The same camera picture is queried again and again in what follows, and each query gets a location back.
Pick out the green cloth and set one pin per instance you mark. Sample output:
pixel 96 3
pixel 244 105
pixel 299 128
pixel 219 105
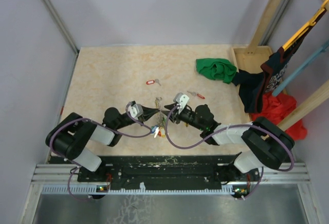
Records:
pixel 216 69

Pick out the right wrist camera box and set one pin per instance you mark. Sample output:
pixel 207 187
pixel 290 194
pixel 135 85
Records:
pixel 181 101

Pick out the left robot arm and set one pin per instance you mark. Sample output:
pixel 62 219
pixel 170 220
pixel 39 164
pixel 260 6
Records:
pixel 69 139

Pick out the wooden rack frame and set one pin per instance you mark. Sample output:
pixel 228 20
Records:
pixel 251 57

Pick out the dark navy shirt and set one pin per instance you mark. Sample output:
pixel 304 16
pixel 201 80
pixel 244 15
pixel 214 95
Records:
pixel 254 85

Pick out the red cloth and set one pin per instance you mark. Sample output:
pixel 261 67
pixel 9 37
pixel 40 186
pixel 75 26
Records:
pixel 276 109

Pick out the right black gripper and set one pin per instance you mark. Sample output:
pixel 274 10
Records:
pixel 175 116

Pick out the key with red fob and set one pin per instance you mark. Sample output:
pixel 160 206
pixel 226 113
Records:
pixel 196 94

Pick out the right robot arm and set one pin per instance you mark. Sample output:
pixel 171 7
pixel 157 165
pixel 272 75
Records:
pixel 268 145

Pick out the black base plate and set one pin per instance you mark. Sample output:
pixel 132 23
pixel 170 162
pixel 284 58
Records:
pixel 173 173

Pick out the grey corner wall post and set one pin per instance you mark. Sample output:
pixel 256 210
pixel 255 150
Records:
pixel 61 25

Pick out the key with red tag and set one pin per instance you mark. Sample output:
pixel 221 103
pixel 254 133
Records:
pixel 155 81

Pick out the light blue hanger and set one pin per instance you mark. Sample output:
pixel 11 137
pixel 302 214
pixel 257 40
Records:
pixel 322 49

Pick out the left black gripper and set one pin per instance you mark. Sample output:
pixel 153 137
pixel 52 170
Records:
pixel 148 112

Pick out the large keyring with tagged keys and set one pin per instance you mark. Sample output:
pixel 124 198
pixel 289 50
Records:
pixel 160 119

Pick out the aluminium rail frame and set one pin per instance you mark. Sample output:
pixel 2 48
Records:
pixel 57 176

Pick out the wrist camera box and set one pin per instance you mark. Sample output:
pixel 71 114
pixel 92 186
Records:
pixel 181 101
pixel 134 110

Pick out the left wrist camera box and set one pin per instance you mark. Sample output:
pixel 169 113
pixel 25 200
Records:
pixel 134 110

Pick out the yellow hanger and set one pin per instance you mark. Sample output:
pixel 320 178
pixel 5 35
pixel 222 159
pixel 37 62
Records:
pixel 307 26

